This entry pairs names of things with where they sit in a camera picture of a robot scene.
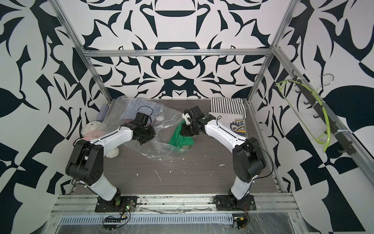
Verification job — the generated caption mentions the green garment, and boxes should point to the green garment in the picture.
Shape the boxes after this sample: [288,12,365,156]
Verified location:
[168,120,194,149]

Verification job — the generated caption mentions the blue white striped garment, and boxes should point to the blue white striped garment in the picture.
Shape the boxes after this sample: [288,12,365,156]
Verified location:
[120,98,163,120]

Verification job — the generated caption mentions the clear plastic vacuum bag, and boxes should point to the clear plastic vacuum bag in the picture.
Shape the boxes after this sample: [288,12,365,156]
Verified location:
[102,96,195,160]

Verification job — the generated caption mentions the white printed t-shirt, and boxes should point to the white printed t-shirt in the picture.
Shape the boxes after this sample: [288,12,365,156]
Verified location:
[209,112,248,137]

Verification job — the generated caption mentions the black white striped tank top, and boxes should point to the black white striped tank top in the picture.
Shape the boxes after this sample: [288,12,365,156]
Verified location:
[210,97,247,119]

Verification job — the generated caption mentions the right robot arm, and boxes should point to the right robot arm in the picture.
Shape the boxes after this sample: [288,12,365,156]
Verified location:
[181,106,267,202]

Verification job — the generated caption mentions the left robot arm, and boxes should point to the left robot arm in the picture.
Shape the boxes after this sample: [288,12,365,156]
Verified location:
[65,112,156,206]

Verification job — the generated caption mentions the lilac small case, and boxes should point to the lilac small case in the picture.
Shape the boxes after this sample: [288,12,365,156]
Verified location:
[97,104,109,122]

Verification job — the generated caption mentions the white teddy bear pink shirt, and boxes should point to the white teddy bear pink shirt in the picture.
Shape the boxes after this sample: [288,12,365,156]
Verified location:
[81,121,119,159]

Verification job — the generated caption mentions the black electronics board left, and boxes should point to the black electronics board left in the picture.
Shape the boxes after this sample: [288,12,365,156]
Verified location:
[102,216,130,231]

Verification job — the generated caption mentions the black electronics board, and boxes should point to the black electronics board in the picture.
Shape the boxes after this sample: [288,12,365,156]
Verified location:
[232,216,250,230]
[102,216,130,231]

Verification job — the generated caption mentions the black electronics board right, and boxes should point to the black electronics board right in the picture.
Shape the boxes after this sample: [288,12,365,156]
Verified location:
[232,216,250,230]

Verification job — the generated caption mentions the green clothes hanger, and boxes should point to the green clothes hanger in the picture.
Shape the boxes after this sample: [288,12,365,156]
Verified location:
[275,79,325,150]

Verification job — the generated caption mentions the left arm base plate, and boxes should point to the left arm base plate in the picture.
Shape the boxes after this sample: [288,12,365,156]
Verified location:
[94,196,138,213]

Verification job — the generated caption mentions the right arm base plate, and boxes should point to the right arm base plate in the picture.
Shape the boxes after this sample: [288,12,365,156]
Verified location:
[213,195,257,211]

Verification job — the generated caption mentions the white slotted cable duct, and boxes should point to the white slotted cable duct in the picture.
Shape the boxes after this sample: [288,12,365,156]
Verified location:
[59,214,233,225]

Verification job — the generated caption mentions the aluminium frame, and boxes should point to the aluminium frame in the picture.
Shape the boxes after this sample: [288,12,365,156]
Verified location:
[49,0,374,234]

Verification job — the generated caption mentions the black wall hook rack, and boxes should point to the black wall hook rack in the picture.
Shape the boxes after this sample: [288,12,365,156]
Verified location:
[292,71,357,156]

